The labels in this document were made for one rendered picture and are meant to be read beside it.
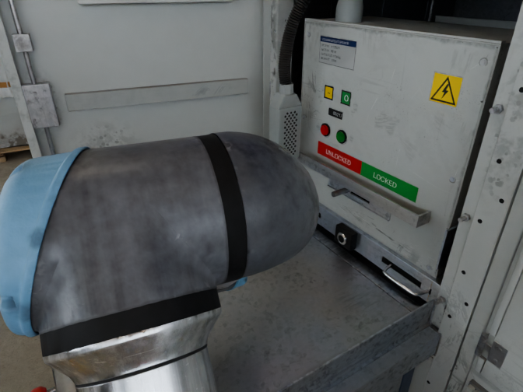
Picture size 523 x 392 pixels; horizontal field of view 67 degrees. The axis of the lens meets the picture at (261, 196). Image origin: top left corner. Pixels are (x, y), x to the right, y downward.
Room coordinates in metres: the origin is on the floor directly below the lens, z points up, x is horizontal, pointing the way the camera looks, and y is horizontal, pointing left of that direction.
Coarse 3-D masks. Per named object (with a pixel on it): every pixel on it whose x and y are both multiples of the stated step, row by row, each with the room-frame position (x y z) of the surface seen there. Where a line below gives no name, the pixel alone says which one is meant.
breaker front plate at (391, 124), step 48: (384, 48) 0.83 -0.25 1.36; (432, 48) 0.74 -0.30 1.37; (480, 48) 0.66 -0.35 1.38; (336, 96) 0.94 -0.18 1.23; (384, 96) 0.81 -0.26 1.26; (480, 96) 0.65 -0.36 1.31; (336, 144) 0.92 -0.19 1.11; (384, 144) 0.80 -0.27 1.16; (432, 144) 0.70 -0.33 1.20; (384, 192) 0.78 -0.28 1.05; (432, 192) 0.68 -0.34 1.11; (384, 240) 0.76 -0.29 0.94; (432, 240) 0.66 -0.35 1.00
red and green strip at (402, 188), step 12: (324, 144) 0.96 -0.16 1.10; (336, 156) 0.92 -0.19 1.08; (348, 156) 0.88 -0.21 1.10; (348, 168) 0.88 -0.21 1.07; (360, 168) 0.85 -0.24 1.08; (372, 168) 0.82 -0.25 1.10; (372, 180) 0.81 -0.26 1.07; (384, 180) 0.78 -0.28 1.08; (396, 180) 0.76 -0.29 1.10; (396, 192) 0.75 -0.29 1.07; (408, 192) 0.73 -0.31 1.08
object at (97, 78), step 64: (0, 0) 0.90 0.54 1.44; (64, 0) 0.95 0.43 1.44; (128, 0) 0.97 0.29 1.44; (192, 0) 1.03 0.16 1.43; (256, 0) 1.12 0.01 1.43; (64, 64) 0.94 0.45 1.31; (128, 64) 0.99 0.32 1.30; (192, 64) 1.05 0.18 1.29; (256, 64) 1.12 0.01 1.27; (64, 128) 0.93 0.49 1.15; (128, 128) 0.98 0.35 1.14; (192, 128) 1.04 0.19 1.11; (256, 128) 1.12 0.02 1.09
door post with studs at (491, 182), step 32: (512, 64) 0.58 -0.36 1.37; (512, 96) 0.56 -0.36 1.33; (512, 128) 0.55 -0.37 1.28; (480, 160) 0.58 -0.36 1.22; (512, 160) 0.54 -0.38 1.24; (480, 192) 0.57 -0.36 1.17; (480, 224) 0.55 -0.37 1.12; (480, 256) 0.54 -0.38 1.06; (448, 288) 0.58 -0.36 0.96; (448, 320) 0.56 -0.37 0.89; (448, 352) 0.54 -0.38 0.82
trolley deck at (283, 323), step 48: (240, 288) 0.70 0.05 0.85; (288, 288) 0.70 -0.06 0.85; (336, 288) 0.70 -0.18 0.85; (240, 336) 0.55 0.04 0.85; (288, 336) 0.55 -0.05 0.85; (336, 336) 0.55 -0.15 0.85; (432, 336) 0.55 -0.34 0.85; (240, 384) 0.45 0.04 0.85; (288, 384) 0.45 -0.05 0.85; (384, 384) 0.48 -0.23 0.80
